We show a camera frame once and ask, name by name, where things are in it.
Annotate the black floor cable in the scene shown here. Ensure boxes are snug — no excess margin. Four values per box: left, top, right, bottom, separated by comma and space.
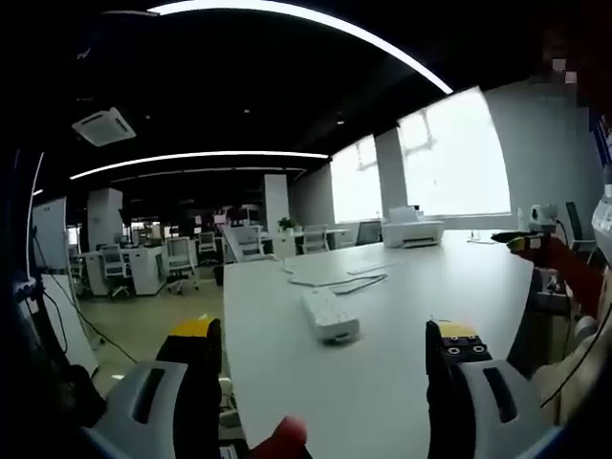
41, 257, 141, 365

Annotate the small bright window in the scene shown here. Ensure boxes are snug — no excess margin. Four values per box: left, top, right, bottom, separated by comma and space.
331, 133, 383, 225

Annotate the white power strip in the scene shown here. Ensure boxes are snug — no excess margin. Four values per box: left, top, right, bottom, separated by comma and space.
299, 286, 361, 346

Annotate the white leaning board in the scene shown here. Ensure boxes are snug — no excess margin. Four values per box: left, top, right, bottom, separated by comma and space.
40, 271, 100, 380

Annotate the person's left hand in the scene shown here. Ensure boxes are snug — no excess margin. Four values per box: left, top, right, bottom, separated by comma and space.
251, 414, 308, 459

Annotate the large bright window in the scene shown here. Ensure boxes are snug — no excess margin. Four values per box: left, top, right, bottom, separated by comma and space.
398, 85, 513, 217

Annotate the tilted white office chair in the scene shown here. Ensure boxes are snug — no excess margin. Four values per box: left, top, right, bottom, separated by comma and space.
220, 224, 279, 265

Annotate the white whiteboard on stand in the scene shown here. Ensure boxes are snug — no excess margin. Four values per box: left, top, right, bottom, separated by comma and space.
32, 196, 69, 274

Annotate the white chest device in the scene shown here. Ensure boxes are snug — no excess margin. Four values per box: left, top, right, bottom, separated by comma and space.
591, 188, 612, 265

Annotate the white office cabinet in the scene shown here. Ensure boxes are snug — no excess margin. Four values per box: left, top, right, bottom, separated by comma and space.
121, 242, 169, 296

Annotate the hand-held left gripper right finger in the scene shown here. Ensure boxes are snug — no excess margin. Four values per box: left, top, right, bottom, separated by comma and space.
425, 318, 552, 459

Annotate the ceiling air conditioner unit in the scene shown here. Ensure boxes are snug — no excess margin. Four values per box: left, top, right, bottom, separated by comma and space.
71, 105, 139, 147

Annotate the white mesh office chair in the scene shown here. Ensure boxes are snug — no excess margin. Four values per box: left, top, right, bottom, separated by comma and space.
197, 231, 220, 268
98, 243, 131, 300
164, 236, 201, 294
300, 224, 330, 255

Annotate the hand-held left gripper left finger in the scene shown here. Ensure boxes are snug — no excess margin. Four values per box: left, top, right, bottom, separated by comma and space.
83, 317, 224, 459

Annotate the white printer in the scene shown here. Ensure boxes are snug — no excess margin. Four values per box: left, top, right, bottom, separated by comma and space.
381, 206, 446, 249

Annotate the person's beige clothing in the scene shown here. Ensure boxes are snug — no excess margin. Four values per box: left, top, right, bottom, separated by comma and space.
530, 313, 612, 427

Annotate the thin black device cable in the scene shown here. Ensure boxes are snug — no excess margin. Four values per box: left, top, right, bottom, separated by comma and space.
539, 267, 611, 408

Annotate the white table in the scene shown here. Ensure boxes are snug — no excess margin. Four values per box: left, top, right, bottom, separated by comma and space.
222, 229, 536, 459

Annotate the long curved ceiling light strip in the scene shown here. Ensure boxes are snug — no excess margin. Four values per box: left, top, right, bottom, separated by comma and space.
146, 0, 454, 96

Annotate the thin ceiling light strip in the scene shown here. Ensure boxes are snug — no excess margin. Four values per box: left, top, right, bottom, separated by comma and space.
69, 150, 332, 182

